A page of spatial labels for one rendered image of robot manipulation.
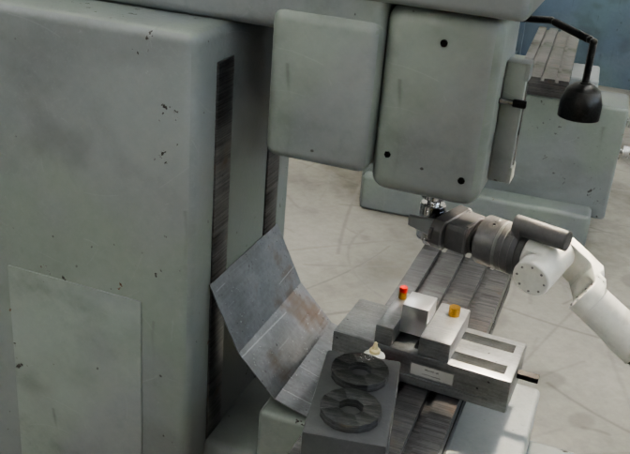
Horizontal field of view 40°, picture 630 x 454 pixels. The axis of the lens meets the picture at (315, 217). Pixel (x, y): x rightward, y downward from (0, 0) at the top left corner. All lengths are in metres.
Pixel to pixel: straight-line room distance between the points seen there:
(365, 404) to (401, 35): 0.58
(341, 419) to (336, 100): 0.53
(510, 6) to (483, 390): 0.71
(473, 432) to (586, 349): 2.09
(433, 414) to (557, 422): 1.71
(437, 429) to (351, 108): 0.59
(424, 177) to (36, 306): 0.81
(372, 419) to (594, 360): 2.53
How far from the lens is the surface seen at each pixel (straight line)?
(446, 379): 1.67
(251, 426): 1.88
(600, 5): 8.03
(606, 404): 3.49
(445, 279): 2.10
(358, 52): 1.43
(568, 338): 3.85
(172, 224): 1.54
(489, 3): 1.36
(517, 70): 1.48
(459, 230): 1.53
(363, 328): 1.72
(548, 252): 1.49
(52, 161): 1.64
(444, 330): 1.67
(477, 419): 1.78
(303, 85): 1.47
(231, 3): 1.51
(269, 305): 1.81
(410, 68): 1.43
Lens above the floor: 1.87
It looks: 24 degrees down
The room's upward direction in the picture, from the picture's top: 5 degrees clockwise
